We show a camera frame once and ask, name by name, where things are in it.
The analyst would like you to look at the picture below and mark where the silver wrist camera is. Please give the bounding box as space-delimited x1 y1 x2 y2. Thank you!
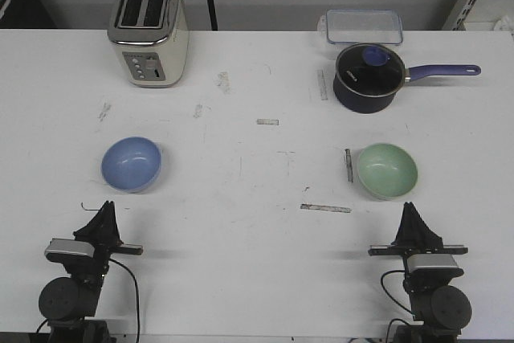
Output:
44 239 95 263
406 254 459 274

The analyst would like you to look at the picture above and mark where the clear plastic food container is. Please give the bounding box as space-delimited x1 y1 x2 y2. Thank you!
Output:
317 9 403 45

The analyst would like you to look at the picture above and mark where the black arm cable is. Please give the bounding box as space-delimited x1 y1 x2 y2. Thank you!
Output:
35 258 141 341
380 270 417 338

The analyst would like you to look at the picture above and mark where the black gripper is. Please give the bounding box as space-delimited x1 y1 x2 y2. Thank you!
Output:
368 202 467 257
72 200 144 280

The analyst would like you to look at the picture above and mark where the cream and chrome toaster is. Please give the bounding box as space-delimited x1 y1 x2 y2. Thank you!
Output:
107 0 190 88

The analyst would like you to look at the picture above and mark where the green bowl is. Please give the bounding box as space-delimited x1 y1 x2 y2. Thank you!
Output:
357 143 418 200

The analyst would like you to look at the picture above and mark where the glass lid with blue knob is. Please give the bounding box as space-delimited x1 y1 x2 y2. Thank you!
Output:
336 43 406 96

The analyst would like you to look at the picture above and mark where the dark blue saucepan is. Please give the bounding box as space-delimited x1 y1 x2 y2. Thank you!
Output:
332 43 481 114

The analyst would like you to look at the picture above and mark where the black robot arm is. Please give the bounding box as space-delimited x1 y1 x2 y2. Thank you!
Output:
39 201 143 342
368 202 472 342

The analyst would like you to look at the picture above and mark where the blue bowl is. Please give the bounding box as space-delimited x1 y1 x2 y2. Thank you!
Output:
100 137 161 193

